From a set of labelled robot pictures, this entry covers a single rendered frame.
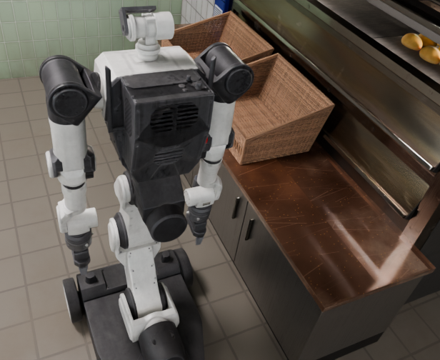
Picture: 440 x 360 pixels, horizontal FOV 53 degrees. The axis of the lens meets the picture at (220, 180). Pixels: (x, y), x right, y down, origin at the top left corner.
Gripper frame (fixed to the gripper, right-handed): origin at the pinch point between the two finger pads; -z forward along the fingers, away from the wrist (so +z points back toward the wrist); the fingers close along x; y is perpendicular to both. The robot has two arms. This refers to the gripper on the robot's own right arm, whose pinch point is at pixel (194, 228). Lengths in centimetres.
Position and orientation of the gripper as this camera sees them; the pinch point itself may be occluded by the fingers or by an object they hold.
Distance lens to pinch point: 181.8
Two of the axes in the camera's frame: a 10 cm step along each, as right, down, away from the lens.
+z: 1.7, -6.4, -7.5
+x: -3.8, -7.5, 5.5
